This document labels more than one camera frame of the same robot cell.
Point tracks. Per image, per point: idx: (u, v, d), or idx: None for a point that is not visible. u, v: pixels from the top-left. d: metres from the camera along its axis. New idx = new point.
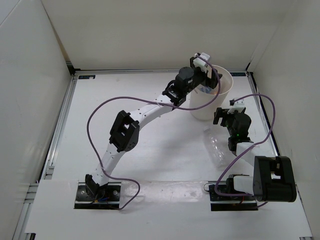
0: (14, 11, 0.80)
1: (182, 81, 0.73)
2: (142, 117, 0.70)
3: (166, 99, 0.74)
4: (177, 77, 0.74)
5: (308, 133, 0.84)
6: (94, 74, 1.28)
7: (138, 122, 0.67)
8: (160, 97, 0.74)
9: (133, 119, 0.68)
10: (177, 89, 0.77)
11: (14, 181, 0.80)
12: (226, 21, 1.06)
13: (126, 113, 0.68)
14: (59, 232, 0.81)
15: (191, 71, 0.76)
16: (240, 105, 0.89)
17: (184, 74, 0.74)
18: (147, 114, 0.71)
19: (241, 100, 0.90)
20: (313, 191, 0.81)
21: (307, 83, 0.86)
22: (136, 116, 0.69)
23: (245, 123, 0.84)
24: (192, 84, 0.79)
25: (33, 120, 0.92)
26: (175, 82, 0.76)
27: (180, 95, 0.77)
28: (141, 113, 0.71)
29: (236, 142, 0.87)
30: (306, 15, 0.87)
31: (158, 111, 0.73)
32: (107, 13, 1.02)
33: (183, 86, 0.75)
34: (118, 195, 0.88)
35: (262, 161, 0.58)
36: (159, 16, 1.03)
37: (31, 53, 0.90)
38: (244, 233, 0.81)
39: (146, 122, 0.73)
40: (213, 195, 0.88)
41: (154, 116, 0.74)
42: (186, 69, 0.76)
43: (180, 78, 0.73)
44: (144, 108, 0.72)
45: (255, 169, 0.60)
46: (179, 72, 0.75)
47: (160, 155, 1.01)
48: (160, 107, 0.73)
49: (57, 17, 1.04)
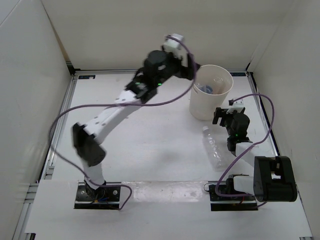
0: (15, 11, 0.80)
1: (152, 66, 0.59)
2: (100, 126, 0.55)
3: (129, 95, 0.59)
4: (145, 62, 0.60)
5: (308, 133, 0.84)
6: (94, 74, 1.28)
7: (95, 135, 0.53)
8: (122, 95, 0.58)
9: (88, 132, 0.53)
10: (145, 80, 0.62)
11: (14, 181, 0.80)
12: (226, 21, 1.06)
13: (79, 126, 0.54)
14: (59, 231, 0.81)
15: (163, 55, 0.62)
16: (238, 105, 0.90)
17: (154, 59, 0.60)
18: (106, 122, 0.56)
19: (240, 101, 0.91)
20: (313, 190, 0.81)
21: (306, 83, 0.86)
22: (91, 128, 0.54)
23: (243, 123, 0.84)
24: (166, 73, 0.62)
25: (33, 120, 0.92)
26: (143, 69, 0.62)
27: (149, 87, 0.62)
28: (98, 121, 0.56)
29: (235, 142, 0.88)
30: (306, 15, 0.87)
31: (119, 115, 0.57)
32: (107, 13, 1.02)
33: (153, 73, 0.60)
34: (118, 195, 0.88)
35: (262, 161, 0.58)
36: (159, 17, 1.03)
37: (31, 53, 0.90)
38: (244, 233, 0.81)
39: (108, 129, 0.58)
40: (213, 195, 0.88)
41: (117, 121, 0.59)
42: (156, 54, 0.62)
43: (148, 63, 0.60)
44: (102, 115, 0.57)
45: (255, 169, 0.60)
46: (147, 57, 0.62)
47: (160, 155, 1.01)
48: (121, 109, 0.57)
49: (57, 17, 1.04)
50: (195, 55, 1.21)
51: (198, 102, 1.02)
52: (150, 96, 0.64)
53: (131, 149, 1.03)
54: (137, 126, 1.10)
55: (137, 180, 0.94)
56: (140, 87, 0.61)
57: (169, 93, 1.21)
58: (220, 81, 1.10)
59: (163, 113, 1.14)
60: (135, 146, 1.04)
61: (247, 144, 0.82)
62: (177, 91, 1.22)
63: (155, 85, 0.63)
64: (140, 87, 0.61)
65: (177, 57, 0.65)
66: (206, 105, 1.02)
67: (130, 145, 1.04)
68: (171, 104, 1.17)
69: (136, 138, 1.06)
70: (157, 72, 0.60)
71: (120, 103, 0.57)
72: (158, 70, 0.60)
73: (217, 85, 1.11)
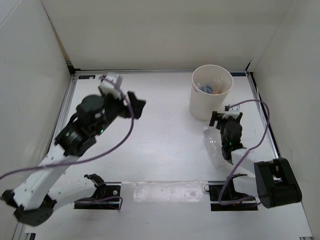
0: (14, 11, 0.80)
1: (86, 113, 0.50)
2: (29, 194, 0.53)
3: (59, 152, 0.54)
4: (79, 108, 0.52)
5: (308, 133, 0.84)
6: (94, 74, 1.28)
7: (23, 207, 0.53)
8: (51, 153, 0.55)
9: (17, 202, 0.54)
10: (80, 127, 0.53)
11: (14, 181, 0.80)
12: (226, 21, 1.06)
13: (10, 195, 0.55)
14: (60, 231, 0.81)
15: (101, 99, 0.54)
16: (234, 111, 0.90)
17: (89, 105, 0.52)
18: (35, 189, 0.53)
19: (236, 107, 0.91)
20: (313, 190, 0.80)
21: (306, 83, 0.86)
22: (20, 196, 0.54)
23: (237, 131, 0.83)
24: (106, 118, 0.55)
25: (33, 120, 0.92)
26: (77, 116, 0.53)
27: (84, 137, 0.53)
28: (27, 188, 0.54)
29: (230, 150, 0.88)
30: (306, 15, 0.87)
31: (49, 177, 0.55)
32: (107, 13, 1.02)
33: (88, 121, 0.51)
34: (118, 195, 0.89)
35: (262, 167, 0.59)
36: (159, 17, 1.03)
37: (31, 53, 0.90)
38: (244, 233, 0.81)
39: (45, 190, 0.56)
40: (213, 195, 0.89)
41: (51, 180, 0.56)
42: (96, 98, 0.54)
43: (82, 110, 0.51)
44: (31, 179, 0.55)
45: (257, 176, 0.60)
46: (82, 102, 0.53)
47: (160, 155, 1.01)
48: (49, 172, 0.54)
49: (57, 18, 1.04)
50: (195, 55, 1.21)
51: (198, 102, 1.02)
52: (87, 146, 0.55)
53: (131, 149, 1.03)
54: (137, 126, 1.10)
55: (137, 180, 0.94)
56: (72, 135, 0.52)
57: (168, 94, 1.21)
58: (219, 81, 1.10)
59: (163, 113, 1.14)
60: (135, 146, 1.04)
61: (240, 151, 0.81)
62: (177, 91, 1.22)
63: (92, 135, 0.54)
64: (72, 137, 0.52)
65: (117, 97, 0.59)
66: (206, 105, 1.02)
67: (130, 145, 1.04)
68: (171, 104, 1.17)
69: (136, 138, 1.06)
70: (93, 120, 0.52)
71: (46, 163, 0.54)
72: (94, 117, 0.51)
73: (216, 84, 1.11)
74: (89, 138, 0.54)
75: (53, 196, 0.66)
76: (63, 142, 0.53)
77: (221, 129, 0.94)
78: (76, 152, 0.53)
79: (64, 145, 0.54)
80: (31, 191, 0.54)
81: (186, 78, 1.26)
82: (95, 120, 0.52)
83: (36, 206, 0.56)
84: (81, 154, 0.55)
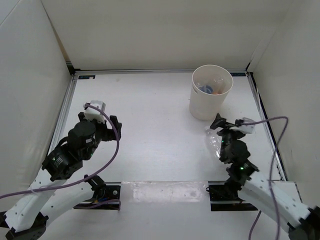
0: (14, 10, 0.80)
1: (77, 139, 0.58)
2: (20, 217, 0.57)
3: (46, 177, 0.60)
4: (71, 134, 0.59)
5: (308, 133, 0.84)
6: (94, 74, 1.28)
7: (15, 230, 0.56)
8: (38, 178, 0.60)
9: (8, 226, 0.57)
10: (68, 151, 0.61)
11: (14, 181, 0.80)
12: (226, 22, 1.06)
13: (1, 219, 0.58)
14: (60, 231, 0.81)
15: (92, 127, 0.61)
16: (247, 129, 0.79)
17: (82, 131, 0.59)
18: (25, 212, 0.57)
19: (251, 124, 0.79)
20: (313, 191, 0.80)
21: (306, 83, 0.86)
22: (11, 220, 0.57)
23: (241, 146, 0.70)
24: (93, 144, 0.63)
25: (33, 120, 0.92)
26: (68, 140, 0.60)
27: (73, 160, 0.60)
28: (17, 211, 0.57)
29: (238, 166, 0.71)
30: (306, 15, 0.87)
31: (38, 200, 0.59)
32: (107, 13, 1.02)
33: (78, 146, 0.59)
34: (118, 195, 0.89)
35: (305, 230, 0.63)
36: (159, 17, 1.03)
37: (31, 53, 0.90)
38: (244, 233, 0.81)
39: (36, 212, 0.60)
40: (213, 196, 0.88)
41: (40, 203, 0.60)
42: (87, 125, 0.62)
43: (74, 136, 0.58)
44: (20, 203, 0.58)
45: (296, 233, 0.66)
46: (74, 128, 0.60)
47: (159, 155, 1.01)
48: (37, 196, 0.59)
49: (57, 18, 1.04)
50: (195, 55, 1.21)
51: (198, 102, 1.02)
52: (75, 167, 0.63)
53: (131, 149, 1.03)
54: (137, 127, 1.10)
55: (137, 180, 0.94)
56: (58, 160, 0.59)
57: (168, 94, 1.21)
58: (220, 81, 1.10)
59: (163, 113, 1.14)
60: (135, 146, 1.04)
61: (253, 175, 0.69)
62: (177, 92, 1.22)
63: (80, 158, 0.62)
64: (62, 160, 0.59)
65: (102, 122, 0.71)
66: (206, 106, 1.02)
67: (130, 145, 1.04)
68: (171, 104, 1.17)
69: (136, 138, 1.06)
70: (82, 146, 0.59)
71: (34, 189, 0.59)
72: (84, 143, 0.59)
73: (216, 84, 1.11)
74: (75, 162, 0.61)
75: (45, 213, 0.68)
76: (50, 166, 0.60)
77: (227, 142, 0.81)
78: (61, 175, 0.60)
79: (50, 169, 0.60)
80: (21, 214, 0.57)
81: (185, 78, 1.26)
82: (83, 146, 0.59)
83: (27, 227, 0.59)
84: (66, 176, 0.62)
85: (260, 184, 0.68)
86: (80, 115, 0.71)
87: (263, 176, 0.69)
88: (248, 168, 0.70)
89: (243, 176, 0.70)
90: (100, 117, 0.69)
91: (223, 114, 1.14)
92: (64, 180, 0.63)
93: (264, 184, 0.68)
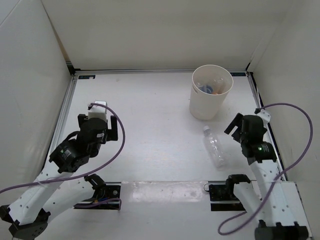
0: (14, 10, 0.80)
1: (89, 132, 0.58)
2: (24, 209, 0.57)
3: (53, 170, 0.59)
4: (83, 127, 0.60)
5: (309, 133, 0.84)
6: (94, 74, 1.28)
7: (19, 222, 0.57)
8: (45, 170, 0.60)
9: (13, 218, 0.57)
10: (76, 145, 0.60)
11: (14, 181, 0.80)
12: (226, 22, 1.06)
13: (6, 211, 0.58)
14: (59, 231, 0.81)
15: (102, 122, 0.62)
16: (266, 116, 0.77)
17: (94, 125, 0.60)
18: (30, 204, 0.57)
19: (268, 113, 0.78)
20: (313, 191, 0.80)
21: (306, 83, 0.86)
22: (16, 212, 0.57)
23: (257, 122, 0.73)
24: (101, 140, 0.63)
25: (33, 120, 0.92)
26: (79, 134, 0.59)
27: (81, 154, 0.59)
28: (23, 203, 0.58)
29: (255, 147, 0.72)
30: (306, 15, 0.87)
31: (44, 193, 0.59)
32: (107, 13, 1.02)
33: (90, 139, 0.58)
34: (118, 195, 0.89)
35: (277, 235, 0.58)
36: (159, 17, 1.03)
37: (31, 53, 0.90)
38: (244, 234, 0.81)
39: (40, 206, 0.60)
40: (213, 195, 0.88)
41: (45, 197, 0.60)
42: (98, 119, 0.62)
43: (87, 129, 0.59)
44: (25, 196, 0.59)
45: (265, 231, 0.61)
46: (86, 123, 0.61)
47: (160, 155, 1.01)
48: (43, 188, 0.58)
49: (57, 18, 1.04)
50: (195, 55, 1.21)
51: (198, 102, 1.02)
52: (81, 163, 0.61)
53: (131, 149, 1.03)
54: (137, 126, 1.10)
55: (137, 180, 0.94)
56: (66, 152, 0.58)
57: (168, 94, 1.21)
58: (220, 81, 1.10)
59: (163, 113, 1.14)
60: (135, 146, 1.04)
61: (265, 162, 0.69)
62: (177, 91, 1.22)
63: (88, 154, 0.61)
64: (71, 153, 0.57)
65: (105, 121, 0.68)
66: (206, 106, 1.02)
67: (130, 145, 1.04)
68: (171, 104, 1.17)
69: (136, 138, 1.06)
70: (93, 140, 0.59)
71: (41, 181, 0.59)
72: (95, 137, 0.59)
73: (216, 84, 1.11)
74: (82, 156, 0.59)
75: (47, 208, 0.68)
76: (57, 158, 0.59)
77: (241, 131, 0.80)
78: (69, 168, 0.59)
79: (58, 161, 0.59)
80: (26, 206, 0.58)
81: (185, 78, 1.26)
82: (94, 141, 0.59)
83: (31, 221, 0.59)
84: (72, 170, 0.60)
85: (265, 172, 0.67)
86: (80, 116, 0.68)
87: (273, 169, 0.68)
88: (265, 151, 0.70)
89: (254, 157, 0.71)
90: (104, 115, 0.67)
91: (223, 114, 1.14)
92: (70, 173, 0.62)
93: (269, 175, 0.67)
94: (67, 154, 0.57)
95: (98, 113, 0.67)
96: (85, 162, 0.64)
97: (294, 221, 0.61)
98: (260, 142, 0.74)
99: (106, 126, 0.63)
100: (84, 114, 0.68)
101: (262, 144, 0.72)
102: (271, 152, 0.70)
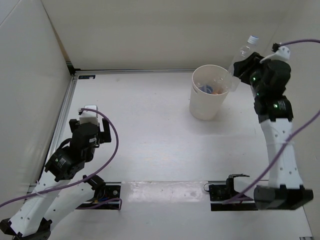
0: (15, 11, 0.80)
1: (81, 138, 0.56)
2: (25, 221, 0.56)
3: (50, 178, 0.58)
4: (75, 133, 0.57)
5: (308, 132, 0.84)
6: (94, 74, 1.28)
7: (21, 234, 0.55)
8: (42, 180, 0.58)
9: (14, 232, 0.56)
10: (71, 152, 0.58)
11: (14, 181, 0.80)
12: (226, 22, 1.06)
13: (5, 225, 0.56)
14: (60, 232, 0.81)
15: (94, 126, 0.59)
16: (285, 53, 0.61)
17: (85, 130, 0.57)
18: (31, 215, 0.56)
19: (288, 49, 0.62)
20: (314, 190, 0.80)
21: (306, 83, 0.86)
22: (17, 225, 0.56)
23: (282, 75, 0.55)
24: (94, 144, 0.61)
25: (33, 121, 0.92)
26: (72, 141, 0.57)
27: (76, 161, 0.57)
28: (23, 216, 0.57)
29: (269, 103, 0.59)
30: (307, 15, 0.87)
31: (44, 202, 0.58)
32: (107, 13, 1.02)
33: (82, 145, 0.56)
34: (118, 195, 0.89)
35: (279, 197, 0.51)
36: (159, 16, 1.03)
37: (31, 52, 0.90)
38: (244, 233, 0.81)
39: (41, 216, 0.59)
40: (213, 195, 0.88)
41: (46, 206, 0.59)
42: (89, 125, 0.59)
43: (78, 135, 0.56)
44: (25, 207, 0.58)
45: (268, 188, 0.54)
46: (77, 129, 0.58)
47: (159, 155, 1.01)
48: (44, 198, 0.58)
49: (57, 17, 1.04)
50: (195, 55, 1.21)
51: (198, 102, 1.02)
52: (78, 168, 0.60)
53: (131, 149, 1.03)
54: (137, 127, 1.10)
55: (137, 180, 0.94)
56: (61, 161, 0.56)
57: (169, 93, 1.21)
58: (220, 80, 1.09)
59: (163, 113, 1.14)
60: (135, 146, 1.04)
61: (280, 120, 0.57)
62: (177, 91, 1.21)
63: (83, 159, 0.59)
64: (65, 161, 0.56)
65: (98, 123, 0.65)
66: (206, 105, 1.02)
67: (130, 145, 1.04)
68: (171, 104, 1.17)
69: (136, 138, 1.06)
70: (86, 145, 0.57)
71: (39, 191, 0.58)
72: (87, 142, 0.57)
73: (217, 84, 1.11)
74: (78, 163, 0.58)
75: (48, 217, 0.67)
76: (53, 168, 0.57)
77: (255, 75, 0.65)
78: (66, 176, 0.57)
79: (54, 171, 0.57)
80: (27, 218, 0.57)
81: (185, 78, 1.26)
82: (87, 146, 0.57)
83: (33, 231, 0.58)
84: (69, 177, 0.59)
85: (277, 132, 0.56)
86: (71, 122, 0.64)
87: (289, 128, 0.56)
88: (281, 109, 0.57)
89: (267, 115, 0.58)
90: (96, 120, 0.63)
91: (223, 114, 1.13)
92: (68, 180, 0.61)
93: (281, 135, 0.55)
94: (60, 163, 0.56)
95: (89, 117, 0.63)
96: (82, 167, 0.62)
97: (301, 185, 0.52)
98: (277, 97, 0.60)
99: (98, 129, 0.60)
100: (76, 119, 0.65)
101: (278, 101, 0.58)
102: (289, 111, 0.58)
